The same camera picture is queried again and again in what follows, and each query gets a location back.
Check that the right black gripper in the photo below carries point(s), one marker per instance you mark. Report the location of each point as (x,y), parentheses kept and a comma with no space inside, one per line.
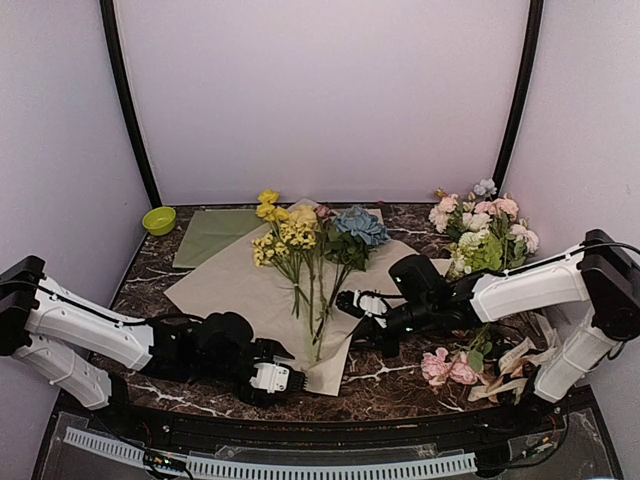
(375,336)

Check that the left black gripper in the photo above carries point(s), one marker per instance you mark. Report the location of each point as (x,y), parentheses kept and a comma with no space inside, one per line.
(260,398)

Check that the beige wrapping paper sheet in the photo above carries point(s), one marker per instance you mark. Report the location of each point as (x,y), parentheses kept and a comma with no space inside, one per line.
(229,281)

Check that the blue fake flower stem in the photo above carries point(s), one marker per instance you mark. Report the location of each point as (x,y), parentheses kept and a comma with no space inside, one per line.
(354,234)

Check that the small yellow blossom sprig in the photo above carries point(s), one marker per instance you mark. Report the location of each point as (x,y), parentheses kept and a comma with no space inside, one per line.
(286,247)

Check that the dusty pink rose stem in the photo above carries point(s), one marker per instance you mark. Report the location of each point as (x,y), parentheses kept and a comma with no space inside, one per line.
(324,216)

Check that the pale yellow flower stem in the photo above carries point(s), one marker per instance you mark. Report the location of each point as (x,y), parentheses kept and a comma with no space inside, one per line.
(302,220)

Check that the bright yellow flower stem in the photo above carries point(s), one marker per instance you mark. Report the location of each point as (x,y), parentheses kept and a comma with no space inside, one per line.
(269,210)

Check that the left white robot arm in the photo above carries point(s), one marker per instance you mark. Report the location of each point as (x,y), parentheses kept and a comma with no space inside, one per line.
(43,324)

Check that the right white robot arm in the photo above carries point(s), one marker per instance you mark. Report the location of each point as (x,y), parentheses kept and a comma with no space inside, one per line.
(598,271)

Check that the pink fake flower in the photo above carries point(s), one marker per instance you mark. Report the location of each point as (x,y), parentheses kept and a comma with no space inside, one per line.
(464,364)

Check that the bunch of fake flowers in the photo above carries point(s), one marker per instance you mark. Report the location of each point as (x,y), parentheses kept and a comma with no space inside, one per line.
(486,230)

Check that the pink wrapping paper stack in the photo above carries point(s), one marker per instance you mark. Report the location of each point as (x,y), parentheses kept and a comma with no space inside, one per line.
(378,214)

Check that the green wrapping paper sheet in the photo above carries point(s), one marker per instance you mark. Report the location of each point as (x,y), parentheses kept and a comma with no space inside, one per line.
(211,231)

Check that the green plastic bowl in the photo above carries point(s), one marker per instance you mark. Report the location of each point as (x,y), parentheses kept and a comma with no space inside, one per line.
(160,221)

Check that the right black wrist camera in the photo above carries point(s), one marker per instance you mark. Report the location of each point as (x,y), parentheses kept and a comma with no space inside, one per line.
(417,279)

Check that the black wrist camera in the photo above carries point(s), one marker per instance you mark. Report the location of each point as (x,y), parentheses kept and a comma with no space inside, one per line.
(228,326)
(417,279)

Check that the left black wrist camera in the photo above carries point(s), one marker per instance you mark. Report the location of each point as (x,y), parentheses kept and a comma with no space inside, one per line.
(228,326)

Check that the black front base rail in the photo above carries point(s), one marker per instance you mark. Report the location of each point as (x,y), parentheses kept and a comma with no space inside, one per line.
(394,411)

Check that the right black frame post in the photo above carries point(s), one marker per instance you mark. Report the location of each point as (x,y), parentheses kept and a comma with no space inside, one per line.
(520,94)

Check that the black frame post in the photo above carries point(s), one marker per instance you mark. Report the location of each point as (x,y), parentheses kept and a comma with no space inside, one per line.
(520,94)
(123,89)

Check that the left black frame post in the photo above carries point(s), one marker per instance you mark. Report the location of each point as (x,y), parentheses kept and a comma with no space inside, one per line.
(123,89)

